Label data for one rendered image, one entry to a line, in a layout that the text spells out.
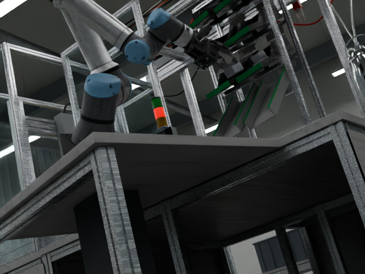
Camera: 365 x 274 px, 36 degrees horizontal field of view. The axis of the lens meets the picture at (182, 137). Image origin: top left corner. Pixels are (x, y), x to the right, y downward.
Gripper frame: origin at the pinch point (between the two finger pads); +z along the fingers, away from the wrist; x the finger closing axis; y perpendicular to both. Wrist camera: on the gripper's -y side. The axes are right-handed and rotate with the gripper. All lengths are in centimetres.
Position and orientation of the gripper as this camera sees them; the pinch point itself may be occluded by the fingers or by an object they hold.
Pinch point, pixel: (230, 62)
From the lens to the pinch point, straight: 206.7
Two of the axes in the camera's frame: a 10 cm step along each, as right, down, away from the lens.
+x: 6.3, -4.1, -6.6
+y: -1.0, 8.1, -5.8
